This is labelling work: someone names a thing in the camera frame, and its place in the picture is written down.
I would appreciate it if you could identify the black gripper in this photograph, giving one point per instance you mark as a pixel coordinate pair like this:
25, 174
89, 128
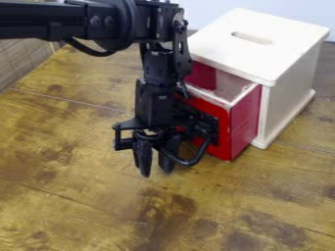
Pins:
162, 122

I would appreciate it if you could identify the black metal drawer handle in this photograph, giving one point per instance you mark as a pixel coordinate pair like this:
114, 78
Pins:
196, 143

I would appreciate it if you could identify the red drawer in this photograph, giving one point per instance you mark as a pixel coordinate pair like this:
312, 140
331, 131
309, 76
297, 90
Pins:
228, 98

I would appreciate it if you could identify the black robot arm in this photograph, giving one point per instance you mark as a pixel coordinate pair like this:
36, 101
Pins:
101, 27

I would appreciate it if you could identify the white wooden box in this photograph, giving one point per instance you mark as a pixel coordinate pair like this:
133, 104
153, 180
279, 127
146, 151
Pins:
272, 51

